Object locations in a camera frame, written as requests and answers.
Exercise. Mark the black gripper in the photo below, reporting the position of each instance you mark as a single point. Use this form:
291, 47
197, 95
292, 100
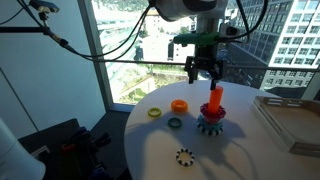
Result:
204, 56

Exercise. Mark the white rounded object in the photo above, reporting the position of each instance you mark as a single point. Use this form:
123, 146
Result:
16, 156

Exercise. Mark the orange stacking peg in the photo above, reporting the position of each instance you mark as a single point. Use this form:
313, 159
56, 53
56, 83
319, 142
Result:
216, 98

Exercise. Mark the grey rectangular tray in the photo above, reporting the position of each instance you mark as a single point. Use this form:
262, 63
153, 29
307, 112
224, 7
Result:
293, 126

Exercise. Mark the black equipment cart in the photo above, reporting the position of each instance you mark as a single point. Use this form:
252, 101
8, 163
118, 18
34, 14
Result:
73, 146

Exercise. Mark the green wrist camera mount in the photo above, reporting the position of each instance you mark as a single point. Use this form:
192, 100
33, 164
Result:
193, 39

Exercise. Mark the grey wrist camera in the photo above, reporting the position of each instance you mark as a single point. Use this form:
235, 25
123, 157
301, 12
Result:
231, 30

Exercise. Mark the dark window frame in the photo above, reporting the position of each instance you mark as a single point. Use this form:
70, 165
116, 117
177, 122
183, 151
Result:
104, 91

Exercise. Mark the camera on stand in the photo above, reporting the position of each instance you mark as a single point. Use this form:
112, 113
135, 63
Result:
43, 6

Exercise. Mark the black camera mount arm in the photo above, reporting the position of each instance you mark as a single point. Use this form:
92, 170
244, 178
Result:
20, 30

